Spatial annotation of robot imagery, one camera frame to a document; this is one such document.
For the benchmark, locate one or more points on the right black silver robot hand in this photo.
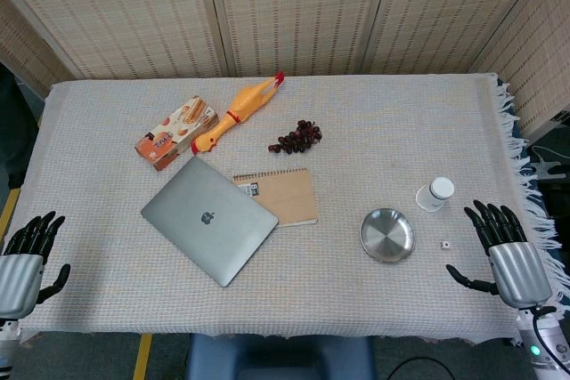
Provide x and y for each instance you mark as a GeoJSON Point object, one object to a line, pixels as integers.
{"type": "Point", "coordinates": [518, 271]}

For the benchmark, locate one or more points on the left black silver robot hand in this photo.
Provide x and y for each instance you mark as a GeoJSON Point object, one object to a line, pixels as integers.
{"type": "Point", "coordinates": [18, 273]}

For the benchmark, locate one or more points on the white paper cup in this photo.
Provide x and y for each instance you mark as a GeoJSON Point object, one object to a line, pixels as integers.
{"type": "Point", "coordinates": [434, 195]}

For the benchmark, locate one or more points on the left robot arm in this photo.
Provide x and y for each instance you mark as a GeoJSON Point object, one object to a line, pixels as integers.
{"type": "Point", "coordinates": [8, 344]}

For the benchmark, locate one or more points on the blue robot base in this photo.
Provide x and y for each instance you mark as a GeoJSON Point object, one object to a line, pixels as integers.
{"type": "Point", "coordinates": [276, 360]}

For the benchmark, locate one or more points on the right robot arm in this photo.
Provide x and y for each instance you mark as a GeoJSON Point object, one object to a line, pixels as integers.
{"type": "Point", "coordinates": [550, 344]}

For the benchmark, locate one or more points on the round steel plate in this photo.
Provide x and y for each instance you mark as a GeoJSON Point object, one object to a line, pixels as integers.
{"type": "Point", "coordinates": [387, 235]}

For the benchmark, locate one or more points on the white metal stand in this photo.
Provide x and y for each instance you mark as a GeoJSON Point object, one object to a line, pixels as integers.
{"type": "Point", "coordinates": [550, 168]}

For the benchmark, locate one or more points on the dark blue table cover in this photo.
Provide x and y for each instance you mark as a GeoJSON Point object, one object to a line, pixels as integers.
{"type": "Point", "coordinates": [516, 126]}

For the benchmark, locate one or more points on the white woven fringed tablecloth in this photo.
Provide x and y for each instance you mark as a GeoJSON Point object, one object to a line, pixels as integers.
{"type": "Point", "coordinates": [338, 300]}

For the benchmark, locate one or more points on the grey closed laptop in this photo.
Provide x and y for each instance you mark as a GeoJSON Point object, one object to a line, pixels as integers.
{"type": "Point", "coordinates": [209, 220]}

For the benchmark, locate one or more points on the woven bamboo screen panel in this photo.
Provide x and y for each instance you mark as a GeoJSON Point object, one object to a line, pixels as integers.
{"type": "Point", "coordinates": [26, 42]}
{"type": "Point", "coordinates": [539, 64]}
{"type": "Point", "coordinates": [303, 10]}
{"type": "Point", "coordinates": [454, 10]}
{"type": "Point", "coordinates": [120, 10]}

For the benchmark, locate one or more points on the orange cookie box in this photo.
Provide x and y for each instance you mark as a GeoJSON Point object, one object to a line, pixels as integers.
{"type": "Point", "coordinates": [173, 135]}

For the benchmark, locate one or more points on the brown spiral notebook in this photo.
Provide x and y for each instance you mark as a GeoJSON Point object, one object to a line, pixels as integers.
{"type": "Point", "coordinates": [289, 197]}

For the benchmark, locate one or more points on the dark red grape bunch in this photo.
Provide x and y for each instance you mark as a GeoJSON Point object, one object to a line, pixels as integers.
{"type": "Point", "coordinates": [298, 137]}

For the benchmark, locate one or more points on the yellow rubber chicken toy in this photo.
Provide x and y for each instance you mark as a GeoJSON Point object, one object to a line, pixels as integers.
{"type": "Point", "coordinates": [242, 106]}

